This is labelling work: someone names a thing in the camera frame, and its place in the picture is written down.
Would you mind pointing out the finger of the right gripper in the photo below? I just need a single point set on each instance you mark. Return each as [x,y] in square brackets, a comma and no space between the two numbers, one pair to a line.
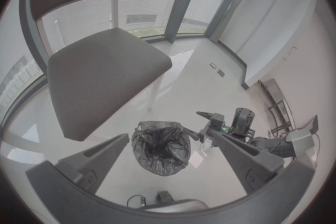
[206,114]
[193,134]

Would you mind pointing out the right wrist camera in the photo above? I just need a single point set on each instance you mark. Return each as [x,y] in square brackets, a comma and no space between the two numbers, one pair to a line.
[217,120]

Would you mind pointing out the crumpled white paper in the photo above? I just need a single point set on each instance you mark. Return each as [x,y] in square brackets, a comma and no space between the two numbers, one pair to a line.
[207,146]

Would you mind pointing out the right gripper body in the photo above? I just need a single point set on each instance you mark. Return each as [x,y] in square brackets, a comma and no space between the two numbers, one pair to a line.
[206,135]

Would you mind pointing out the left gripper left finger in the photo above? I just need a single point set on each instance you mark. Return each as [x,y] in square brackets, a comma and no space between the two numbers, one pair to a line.
[86,165]

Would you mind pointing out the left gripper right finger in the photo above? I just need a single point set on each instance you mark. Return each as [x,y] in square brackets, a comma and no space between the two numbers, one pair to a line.
[252,165]

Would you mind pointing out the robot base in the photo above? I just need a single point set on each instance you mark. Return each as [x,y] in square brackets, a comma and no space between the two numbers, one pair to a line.
[178,204]

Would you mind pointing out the black metal rack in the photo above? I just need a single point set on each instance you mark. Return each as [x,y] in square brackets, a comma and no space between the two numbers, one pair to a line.
[282,110]

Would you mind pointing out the black plastic bag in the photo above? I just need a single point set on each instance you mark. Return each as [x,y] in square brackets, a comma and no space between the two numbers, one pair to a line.
[160,149]

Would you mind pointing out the grey upholstered white chair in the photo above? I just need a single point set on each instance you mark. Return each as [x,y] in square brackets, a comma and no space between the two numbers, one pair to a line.
[105,70]

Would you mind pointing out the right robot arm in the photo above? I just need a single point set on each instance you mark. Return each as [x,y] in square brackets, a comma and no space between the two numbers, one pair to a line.
[242,119]

